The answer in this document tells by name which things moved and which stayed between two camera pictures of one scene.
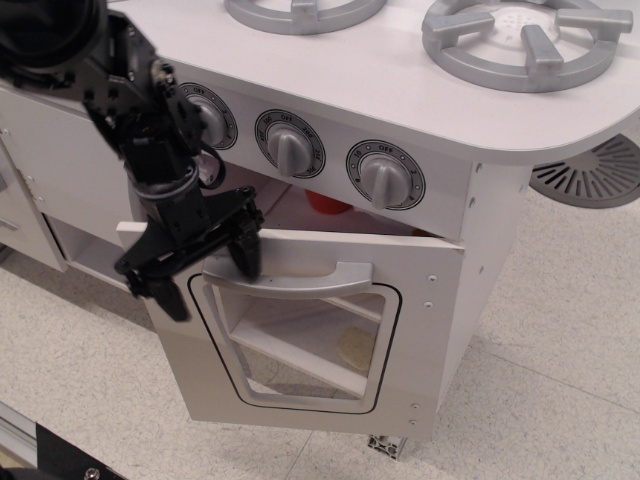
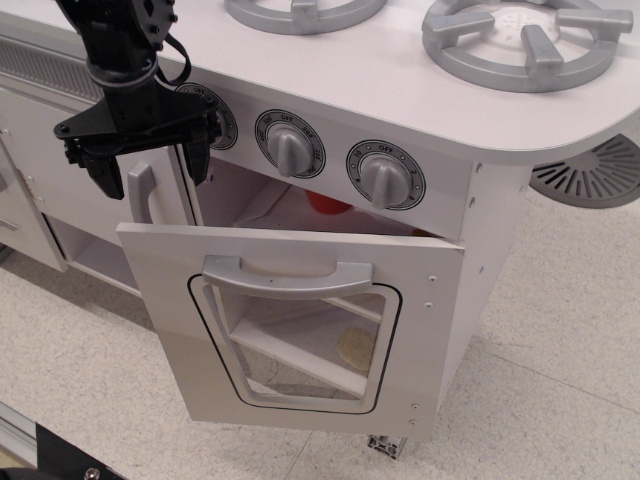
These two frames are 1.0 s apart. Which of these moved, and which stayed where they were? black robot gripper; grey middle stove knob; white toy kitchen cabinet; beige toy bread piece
Moved: black robot gripper
Stayed: white toy kitchen cabinet; grey middle stove knob; beige toy bread piece
